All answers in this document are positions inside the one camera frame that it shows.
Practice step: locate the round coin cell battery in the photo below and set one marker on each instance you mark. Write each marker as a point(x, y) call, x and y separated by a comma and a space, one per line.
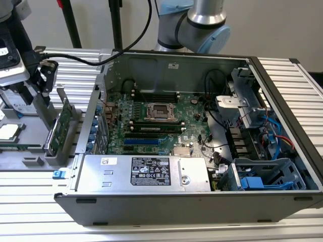
point(194, 101)

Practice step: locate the black RAM slot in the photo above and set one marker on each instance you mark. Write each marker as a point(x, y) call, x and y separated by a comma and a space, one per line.
point(149, 93)
point(156, 133)
point(149, 98)
point(149, 101)
point(156, 124)
point(156, 121)

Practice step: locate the blue case latch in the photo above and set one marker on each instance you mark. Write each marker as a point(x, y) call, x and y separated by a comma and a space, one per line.
point(59, 174)

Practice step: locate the grey plastic parts rack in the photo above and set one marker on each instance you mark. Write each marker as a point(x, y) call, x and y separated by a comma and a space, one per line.
point(32, 133)

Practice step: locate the blue expansion slot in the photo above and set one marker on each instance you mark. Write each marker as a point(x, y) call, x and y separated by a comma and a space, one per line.
point(141, 142)

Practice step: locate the hard disk in blue carrier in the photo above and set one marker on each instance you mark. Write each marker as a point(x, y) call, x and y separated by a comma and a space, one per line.
point(17, 106)

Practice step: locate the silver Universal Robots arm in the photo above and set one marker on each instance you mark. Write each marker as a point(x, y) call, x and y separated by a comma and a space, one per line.
point(202, 15)

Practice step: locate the blue slot retention clip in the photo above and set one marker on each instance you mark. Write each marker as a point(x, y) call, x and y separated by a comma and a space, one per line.
point(95, 122)
point(93, 130)
point(99, 109)
point(89, 146)

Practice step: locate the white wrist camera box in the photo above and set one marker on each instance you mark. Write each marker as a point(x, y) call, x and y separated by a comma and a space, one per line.
point(12, 75)

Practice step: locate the short black expansion slot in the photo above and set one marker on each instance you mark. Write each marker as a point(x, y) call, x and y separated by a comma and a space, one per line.
point(128, 149)

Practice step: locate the blue empty disk carrier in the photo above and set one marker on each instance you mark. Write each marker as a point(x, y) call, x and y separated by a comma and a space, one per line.
point(252, 182)

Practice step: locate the silver CPU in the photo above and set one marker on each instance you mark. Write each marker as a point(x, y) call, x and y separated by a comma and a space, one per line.
point(7, 132)

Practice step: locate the open grey PC case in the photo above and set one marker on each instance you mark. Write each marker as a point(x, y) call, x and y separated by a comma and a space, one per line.
point(176, 209)

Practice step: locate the green motherboard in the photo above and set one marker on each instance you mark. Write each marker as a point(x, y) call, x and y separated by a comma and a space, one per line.
point(194, 121)

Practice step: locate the green graphics card black shroud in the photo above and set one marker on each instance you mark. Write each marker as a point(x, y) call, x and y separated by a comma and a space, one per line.
point(63, 121)

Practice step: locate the silver power supply unit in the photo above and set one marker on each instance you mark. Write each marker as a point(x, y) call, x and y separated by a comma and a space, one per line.
point(88, 176)

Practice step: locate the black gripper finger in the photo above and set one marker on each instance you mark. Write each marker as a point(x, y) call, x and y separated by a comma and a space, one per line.
point(49, 75)
point(29, 94)

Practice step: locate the blue-grey disk bay cage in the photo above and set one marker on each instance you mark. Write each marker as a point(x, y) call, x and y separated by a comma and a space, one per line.
point(262, 165)

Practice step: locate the finned chipset heatsink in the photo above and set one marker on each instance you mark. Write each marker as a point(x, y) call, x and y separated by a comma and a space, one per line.
point(182, 151)

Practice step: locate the grey metal drive cage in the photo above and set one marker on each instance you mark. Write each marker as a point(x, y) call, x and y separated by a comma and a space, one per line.
point(243, 88)

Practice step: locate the bare green RAM stick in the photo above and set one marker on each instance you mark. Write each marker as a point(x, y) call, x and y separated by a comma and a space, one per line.
point(20, 146)

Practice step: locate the black stand pole red clamp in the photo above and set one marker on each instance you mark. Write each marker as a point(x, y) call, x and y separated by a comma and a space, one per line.
point(72, 25)

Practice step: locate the RAM stick with white label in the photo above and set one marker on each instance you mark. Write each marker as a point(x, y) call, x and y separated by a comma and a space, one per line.
point(151, 129)

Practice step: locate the long black expansion slot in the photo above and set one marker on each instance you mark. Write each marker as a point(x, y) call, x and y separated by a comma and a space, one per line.
point(141, 135)

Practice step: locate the CPU socket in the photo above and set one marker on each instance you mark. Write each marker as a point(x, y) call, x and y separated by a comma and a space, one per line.
point(161, 113)

